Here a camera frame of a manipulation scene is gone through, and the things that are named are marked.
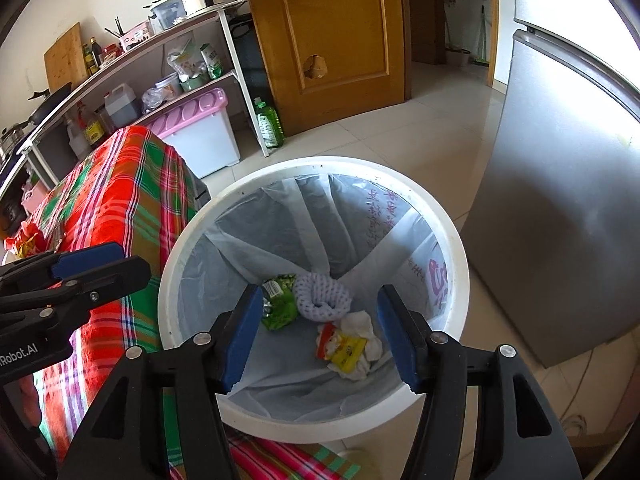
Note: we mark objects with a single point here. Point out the red snack bag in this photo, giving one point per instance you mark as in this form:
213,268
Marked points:
27,241

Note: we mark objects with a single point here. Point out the pink box on shelf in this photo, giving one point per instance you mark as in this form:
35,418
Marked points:
136,35

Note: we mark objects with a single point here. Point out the translucent trash bin liner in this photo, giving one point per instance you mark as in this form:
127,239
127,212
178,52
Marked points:
319,247

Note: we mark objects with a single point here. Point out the red yellow snack wrapper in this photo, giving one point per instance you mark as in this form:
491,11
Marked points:
339,349

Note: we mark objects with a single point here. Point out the dark sauce bottle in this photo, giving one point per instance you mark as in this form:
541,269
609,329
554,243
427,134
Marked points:
97,52

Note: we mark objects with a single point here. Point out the black frying pan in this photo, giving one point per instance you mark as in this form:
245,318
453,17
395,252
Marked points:
50,101

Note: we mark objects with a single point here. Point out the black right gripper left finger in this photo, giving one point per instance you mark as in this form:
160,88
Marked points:
123,435

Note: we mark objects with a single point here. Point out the yellow label oil bottle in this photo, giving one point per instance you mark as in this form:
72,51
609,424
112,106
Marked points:
90,125

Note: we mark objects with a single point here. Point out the clear plastic container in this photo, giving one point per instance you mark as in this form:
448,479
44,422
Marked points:
164,14

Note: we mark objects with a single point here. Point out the white round trash bin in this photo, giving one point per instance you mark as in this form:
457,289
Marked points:
459,285

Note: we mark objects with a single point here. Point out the wooden door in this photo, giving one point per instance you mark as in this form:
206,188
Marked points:
328,60

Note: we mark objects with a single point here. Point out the steel cooking pot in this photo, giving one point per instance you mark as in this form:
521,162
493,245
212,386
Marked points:
10,137

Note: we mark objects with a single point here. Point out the green plastic bottle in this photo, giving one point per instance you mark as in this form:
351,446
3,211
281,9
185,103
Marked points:
269,124

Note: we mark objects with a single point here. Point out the green pea snack bag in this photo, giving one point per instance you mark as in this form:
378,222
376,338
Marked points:
279,307

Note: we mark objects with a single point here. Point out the white metal shelf rack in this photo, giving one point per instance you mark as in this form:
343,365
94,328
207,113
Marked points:
140,67

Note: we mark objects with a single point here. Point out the silver refrigerator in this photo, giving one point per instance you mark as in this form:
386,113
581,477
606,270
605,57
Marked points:
554,228

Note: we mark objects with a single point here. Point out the pink lid storage box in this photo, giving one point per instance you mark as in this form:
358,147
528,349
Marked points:
201,133

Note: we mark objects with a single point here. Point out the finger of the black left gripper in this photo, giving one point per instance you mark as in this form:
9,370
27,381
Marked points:
87,259
102,285

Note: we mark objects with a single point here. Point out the red green plaid tablecloth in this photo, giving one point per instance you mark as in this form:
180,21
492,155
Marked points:
137,192

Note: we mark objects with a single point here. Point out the white knitted cloth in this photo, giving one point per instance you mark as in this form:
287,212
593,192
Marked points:
321,299

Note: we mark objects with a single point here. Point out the crumpled white tissue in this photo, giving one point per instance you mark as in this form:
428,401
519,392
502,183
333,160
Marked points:
359,324

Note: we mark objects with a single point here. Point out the wooden cutting board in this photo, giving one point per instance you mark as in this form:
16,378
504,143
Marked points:
65,60

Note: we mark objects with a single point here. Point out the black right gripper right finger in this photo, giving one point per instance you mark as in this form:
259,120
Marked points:
517,435

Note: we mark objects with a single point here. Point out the grey plastic jug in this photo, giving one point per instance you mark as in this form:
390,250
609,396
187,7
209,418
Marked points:
122,105

